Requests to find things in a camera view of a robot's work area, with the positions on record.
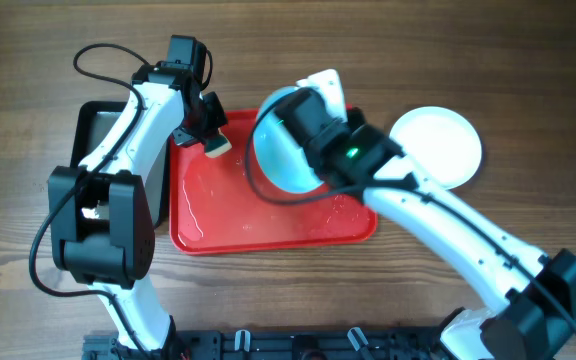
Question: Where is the green and yellow sponge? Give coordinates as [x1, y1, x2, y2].
[204, 130, 232, 158]

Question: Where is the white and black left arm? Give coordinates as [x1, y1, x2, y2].
[41, 62, 229, 359]

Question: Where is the white plate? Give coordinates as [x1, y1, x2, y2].
[389, 106, 483, 189]

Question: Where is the black water tray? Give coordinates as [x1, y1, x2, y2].
[70, 100, 172, 229]

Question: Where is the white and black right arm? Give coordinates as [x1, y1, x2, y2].
[276, 69, 576, 359]

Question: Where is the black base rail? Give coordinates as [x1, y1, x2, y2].
[81, 324, 469, 360]

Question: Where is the pale blue plate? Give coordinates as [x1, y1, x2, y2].
[253, 86, 323, 194]

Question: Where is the red plastic tray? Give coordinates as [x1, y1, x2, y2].
[169, 109, 378, 255]

